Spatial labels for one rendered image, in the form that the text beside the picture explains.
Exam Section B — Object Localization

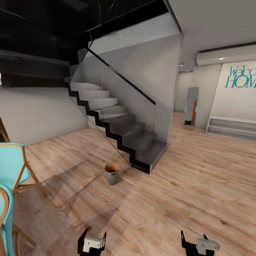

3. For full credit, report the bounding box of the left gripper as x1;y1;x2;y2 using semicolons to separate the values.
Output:
78;229;106;256

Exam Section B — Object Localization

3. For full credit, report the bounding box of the trash can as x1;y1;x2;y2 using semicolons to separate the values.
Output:
104;163;120;186

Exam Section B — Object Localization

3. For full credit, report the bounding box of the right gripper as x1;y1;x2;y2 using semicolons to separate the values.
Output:
181;231;214;256

